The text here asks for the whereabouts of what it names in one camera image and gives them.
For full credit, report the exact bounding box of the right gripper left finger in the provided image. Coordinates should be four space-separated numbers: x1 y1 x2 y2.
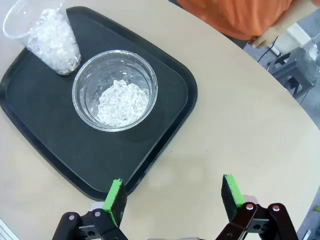
51 178 128 240

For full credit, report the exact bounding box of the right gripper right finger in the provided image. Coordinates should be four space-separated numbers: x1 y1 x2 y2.
216 174 300 240

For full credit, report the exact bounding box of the wide glass jar with ice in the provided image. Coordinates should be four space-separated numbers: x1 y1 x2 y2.
71 49 159 133

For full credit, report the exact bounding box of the clear plastic cup with ice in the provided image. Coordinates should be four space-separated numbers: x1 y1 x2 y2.
2 0 83 76

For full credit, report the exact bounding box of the person's left hand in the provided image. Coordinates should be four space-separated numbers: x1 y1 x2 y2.
251 23 288 50

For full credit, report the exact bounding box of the black plastic serving tray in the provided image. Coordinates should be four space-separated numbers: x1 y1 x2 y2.
0 6 199 202

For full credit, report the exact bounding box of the black stool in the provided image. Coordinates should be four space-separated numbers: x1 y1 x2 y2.
266 52 315 100

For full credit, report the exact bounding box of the clear plastic container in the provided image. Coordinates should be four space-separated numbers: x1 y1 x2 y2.
294 32 320 85

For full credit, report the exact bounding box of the white rectangular box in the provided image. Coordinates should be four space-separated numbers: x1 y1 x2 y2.
271 22 316 55

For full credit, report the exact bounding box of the person in orange hoodie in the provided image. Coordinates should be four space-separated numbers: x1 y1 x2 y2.
176 0 317 41

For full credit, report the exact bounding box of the thin black cable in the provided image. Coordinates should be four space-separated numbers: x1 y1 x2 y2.
256 36 280 62

